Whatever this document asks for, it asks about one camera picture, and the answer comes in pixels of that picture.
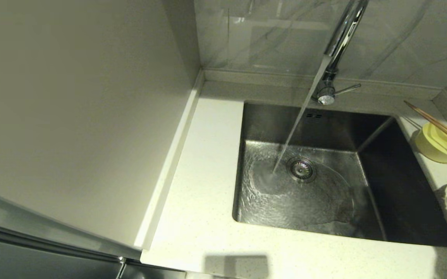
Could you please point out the stainless steel sink basin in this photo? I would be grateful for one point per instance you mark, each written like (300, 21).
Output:
(343, 221)

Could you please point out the round metal drain strainer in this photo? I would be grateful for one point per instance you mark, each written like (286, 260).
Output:
(301, 169)

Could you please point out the grey cabinet side panel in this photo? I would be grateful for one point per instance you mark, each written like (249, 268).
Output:
(72, 116)

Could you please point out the chrome kitchen faucet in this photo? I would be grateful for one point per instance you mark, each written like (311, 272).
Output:
(345, 31)

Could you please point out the yellow plastic bowl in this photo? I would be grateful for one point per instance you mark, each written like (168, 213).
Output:
(434, 149)

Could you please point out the stainless steel appliance front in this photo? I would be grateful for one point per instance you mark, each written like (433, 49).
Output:
(33, 263)

